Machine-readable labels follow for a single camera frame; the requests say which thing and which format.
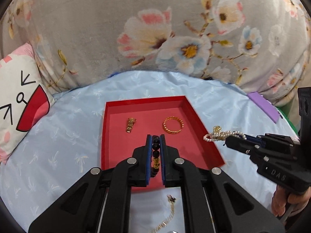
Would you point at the light blue palm sheet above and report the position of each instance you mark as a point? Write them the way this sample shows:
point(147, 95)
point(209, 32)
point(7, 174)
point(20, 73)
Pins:
point(65, 144)

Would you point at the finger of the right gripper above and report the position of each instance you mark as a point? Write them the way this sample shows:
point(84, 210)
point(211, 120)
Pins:
point(243, 146)
point(252, 137)

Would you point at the purple foam mat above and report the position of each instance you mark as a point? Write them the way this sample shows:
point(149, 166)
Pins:
point(266, 106)

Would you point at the white pink cat pillow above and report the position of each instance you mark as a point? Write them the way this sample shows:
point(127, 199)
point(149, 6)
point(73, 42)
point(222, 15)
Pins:
point(24, 99)

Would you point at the red jewelry tray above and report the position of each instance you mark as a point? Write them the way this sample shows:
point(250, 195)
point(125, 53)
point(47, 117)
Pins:
point(174, 117)

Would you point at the right hand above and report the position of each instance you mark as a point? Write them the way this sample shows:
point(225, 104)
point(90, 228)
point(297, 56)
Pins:
point(281, 198)

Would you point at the grey floral blanket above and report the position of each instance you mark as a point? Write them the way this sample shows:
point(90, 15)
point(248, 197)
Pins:
point(259, 45)

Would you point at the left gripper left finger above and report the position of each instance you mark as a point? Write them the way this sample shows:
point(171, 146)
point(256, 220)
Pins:
point(100, 200)

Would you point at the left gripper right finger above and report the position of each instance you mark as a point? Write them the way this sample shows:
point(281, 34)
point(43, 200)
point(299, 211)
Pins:
point(212, 201)

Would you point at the small gold link charm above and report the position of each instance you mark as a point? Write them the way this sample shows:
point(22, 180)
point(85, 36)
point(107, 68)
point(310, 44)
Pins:
point(130, 123)

